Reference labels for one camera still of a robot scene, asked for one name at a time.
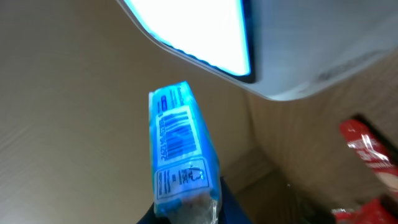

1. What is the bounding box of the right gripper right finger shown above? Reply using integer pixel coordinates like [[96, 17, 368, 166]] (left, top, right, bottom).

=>
[[219, 177, 252, 224]]

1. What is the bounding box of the red crinkled snack packet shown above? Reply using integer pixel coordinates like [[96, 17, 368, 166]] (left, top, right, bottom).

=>
[[331, 197, 397, 224]]

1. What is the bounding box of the white barcode scanner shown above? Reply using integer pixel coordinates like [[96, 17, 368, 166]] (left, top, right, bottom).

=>
[[119, 0, 397, 101]]

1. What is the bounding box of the teal white small box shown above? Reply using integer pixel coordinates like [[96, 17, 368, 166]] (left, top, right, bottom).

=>
[[149, 82, 221, 223]]

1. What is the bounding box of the red coffee stick sachet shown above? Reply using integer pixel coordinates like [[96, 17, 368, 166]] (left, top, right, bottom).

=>
[[340, 119, 397, 198]]

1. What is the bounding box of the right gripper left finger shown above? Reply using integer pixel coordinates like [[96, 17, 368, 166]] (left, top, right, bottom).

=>
[[137, 203, 170, 224]]

